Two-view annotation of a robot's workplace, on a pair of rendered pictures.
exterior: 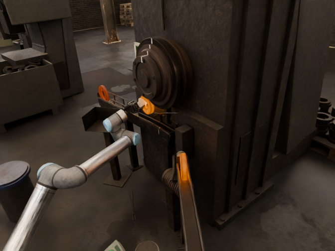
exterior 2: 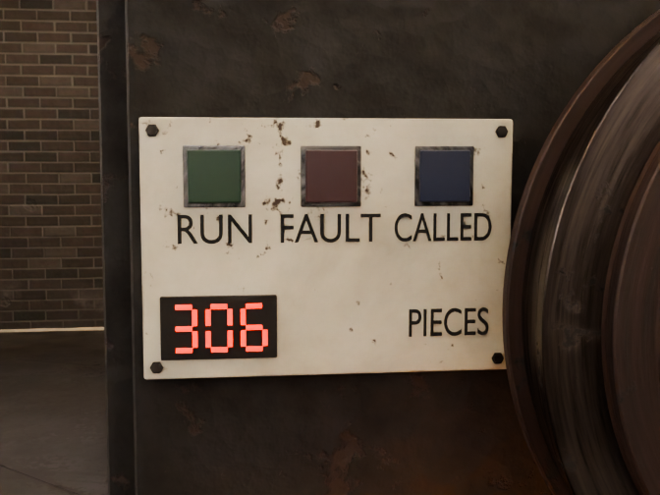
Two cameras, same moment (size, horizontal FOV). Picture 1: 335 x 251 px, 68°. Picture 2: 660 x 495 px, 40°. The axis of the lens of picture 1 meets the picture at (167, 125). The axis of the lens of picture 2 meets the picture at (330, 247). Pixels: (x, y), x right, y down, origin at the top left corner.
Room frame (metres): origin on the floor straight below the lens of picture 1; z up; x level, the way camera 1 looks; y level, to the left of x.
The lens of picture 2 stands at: (1.64, 0.71, 1.21)
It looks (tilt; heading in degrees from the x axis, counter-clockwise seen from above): 5 degrees down; 298
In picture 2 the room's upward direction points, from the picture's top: straight up
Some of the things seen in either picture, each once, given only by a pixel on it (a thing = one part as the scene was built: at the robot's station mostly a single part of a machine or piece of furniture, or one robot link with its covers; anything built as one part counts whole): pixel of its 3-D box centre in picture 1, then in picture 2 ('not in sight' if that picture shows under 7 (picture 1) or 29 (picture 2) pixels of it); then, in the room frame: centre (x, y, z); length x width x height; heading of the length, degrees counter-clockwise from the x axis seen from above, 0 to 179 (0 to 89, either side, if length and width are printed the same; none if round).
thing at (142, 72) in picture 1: (146, 77); not in sight; (1.54, 0.12, 1.11); 0.28 x 0.06 x 0.28; 35
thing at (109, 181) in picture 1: (109, 148); not in sight; (1.87, 0.54, 0.36); 0.26 x 0.20 x 0.72; 70
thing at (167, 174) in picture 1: (178, 204); not in sight; (1.25, -0.04, 0.27); 0.22 x 0.13 x 0.53; 35
